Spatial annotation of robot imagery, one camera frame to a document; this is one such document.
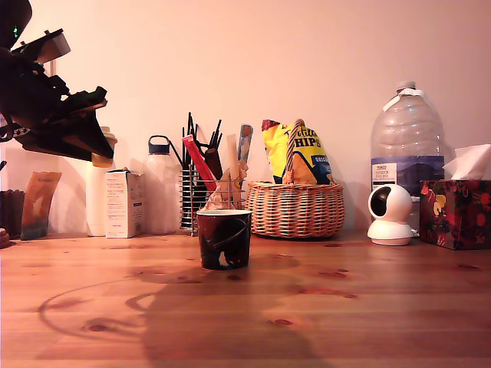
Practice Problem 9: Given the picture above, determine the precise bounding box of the white bottle with tan cap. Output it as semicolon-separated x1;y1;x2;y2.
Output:
86;126;118;238

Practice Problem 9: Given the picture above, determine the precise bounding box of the crumpled pale paper wrapper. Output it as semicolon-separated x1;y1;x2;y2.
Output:
203;183;236;212

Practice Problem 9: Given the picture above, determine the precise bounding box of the pale camera box on bracket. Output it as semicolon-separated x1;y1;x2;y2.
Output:
10;28;73;65

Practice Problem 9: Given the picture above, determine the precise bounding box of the pale wooden spatula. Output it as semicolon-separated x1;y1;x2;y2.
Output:
225;133;243;210

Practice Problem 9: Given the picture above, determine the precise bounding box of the orange standing pouch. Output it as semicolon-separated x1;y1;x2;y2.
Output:
20;171;63;242

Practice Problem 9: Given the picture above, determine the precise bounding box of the small white round camera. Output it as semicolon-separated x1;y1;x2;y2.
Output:
366;184;415;247

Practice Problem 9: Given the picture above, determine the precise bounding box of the white carton box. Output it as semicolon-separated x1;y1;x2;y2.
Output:
105;167;146;239

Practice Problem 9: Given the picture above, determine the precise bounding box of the red stick packet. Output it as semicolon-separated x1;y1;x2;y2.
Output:
181;135;218;192

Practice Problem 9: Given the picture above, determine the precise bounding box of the dark printed coffee cup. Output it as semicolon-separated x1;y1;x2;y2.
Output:
196;209;253;271

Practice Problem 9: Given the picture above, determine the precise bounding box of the blue and orange packet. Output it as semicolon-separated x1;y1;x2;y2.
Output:
236;123;255;164

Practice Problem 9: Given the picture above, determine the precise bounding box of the yellow chips bag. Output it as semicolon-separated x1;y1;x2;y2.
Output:
261;119;334;186

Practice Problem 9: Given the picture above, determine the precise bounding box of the dark floral tissue box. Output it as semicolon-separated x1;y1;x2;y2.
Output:
418;179;491;251

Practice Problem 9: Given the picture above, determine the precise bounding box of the large clear water bottle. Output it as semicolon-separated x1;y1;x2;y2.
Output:
369;80;447;231

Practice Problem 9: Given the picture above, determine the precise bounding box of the wicker basket with handle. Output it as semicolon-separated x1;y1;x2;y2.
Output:
245;118;346;240

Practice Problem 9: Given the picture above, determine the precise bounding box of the white tissue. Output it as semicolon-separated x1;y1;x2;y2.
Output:
441;143;491;182

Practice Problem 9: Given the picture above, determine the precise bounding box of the dark brown ribbed container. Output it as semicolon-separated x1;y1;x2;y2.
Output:
0;189;26;239

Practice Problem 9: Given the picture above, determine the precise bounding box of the clear bottle with blue lid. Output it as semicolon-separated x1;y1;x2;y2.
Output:
143;134;182;235

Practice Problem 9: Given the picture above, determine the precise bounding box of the metal wire holder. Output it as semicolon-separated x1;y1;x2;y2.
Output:
178;168;246;235

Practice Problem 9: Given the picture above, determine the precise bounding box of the brown wooden pestle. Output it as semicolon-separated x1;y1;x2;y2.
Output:
204;147;224;181

